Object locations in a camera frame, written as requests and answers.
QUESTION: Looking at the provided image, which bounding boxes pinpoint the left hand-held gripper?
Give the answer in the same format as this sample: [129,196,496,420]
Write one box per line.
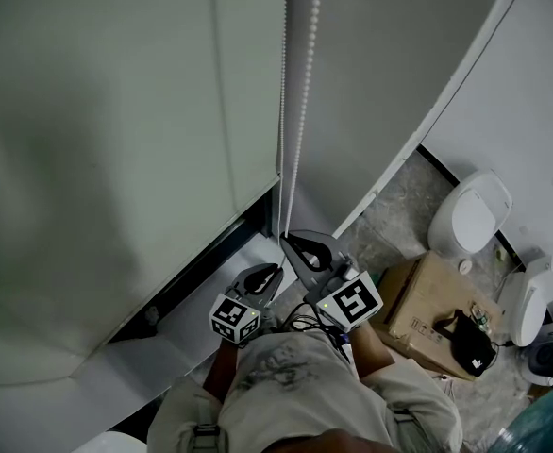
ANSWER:
[209,261,286,349]

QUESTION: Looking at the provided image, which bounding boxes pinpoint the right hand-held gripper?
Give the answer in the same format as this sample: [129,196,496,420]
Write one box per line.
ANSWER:
[278,229,385,335]

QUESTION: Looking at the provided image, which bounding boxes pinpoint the white bead pull chain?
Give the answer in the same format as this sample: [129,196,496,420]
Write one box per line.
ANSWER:
[274,0,327,274]

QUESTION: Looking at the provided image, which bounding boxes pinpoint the white roller blind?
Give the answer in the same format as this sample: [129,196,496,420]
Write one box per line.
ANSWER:
[0,0,288,390]

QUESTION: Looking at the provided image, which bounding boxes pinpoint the person's right forearm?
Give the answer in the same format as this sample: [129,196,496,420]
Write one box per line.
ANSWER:
[351,327,396,382]

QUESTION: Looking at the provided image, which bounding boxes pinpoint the person's left forearm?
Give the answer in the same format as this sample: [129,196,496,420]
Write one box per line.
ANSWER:
[203,342,243,404]

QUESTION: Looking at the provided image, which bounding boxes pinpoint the brown cardboard box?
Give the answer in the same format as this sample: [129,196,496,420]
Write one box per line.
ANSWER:
[377,251,505,382]

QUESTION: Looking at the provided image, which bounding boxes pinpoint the person's beige shirt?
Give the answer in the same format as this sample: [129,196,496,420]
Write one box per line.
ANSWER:
[146,329,465,453]

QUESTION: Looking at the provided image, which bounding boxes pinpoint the white window sill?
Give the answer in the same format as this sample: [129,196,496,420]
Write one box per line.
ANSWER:
[67,232,307,434]

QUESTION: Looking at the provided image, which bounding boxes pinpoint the white toilet with closed lid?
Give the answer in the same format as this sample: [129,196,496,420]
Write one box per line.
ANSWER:
[426,168,514,257]

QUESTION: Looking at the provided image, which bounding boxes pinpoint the black pouch bag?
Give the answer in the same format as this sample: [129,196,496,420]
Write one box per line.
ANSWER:
[433,309,500,378]

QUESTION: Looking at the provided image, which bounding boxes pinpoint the person's head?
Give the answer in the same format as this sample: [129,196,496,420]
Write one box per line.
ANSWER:
[261,426,395,453]

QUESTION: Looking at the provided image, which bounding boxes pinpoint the white toilet with side panel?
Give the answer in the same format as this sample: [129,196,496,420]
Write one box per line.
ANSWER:
[496,251,553,349]

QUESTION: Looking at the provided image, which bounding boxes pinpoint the white ceramic basin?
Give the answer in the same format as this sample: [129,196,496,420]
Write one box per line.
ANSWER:
[71,430,148,453]

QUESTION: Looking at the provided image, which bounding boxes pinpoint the grey round appliance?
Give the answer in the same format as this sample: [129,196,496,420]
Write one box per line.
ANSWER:
[523,330,553,387]

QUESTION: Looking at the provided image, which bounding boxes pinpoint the black cable bundle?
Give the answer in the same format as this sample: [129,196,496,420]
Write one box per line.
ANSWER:
[279,299,354,363]

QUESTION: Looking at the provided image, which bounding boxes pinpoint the dark window frame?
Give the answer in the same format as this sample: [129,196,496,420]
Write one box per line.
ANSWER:
[108,188,283,344]

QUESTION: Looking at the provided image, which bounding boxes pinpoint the grey chest strap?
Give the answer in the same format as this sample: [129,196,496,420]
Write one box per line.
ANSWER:
[190,415,224,453]

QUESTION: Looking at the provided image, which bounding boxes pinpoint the thin wall cable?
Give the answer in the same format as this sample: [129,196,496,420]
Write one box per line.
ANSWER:
[400,0,528,160]

